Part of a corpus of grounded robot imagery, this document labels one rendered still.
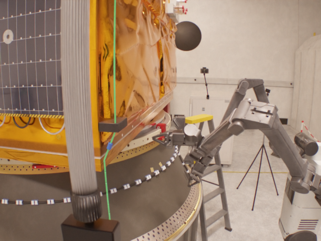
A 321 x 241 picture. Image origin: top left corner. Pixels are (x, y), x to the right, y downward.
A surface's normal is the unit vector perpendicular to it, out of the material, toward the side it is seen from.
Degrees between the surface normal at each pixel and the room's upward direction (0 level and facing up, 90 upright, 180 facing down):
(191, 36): 90
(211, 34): 90
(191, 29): 90
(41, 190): 62
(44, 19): 90
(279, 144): 131
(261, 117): 42
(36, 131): 100
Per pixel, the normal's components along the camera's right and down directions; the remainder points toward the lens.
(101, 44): 0.69, 0.13
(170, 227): 0.54, -0.62
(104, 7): 0.83, 0.10
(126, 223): 0.55, -0.31
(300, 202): -0.72, 0.15
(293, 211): -0.93, 0.08
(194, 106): -0.14, 0.22
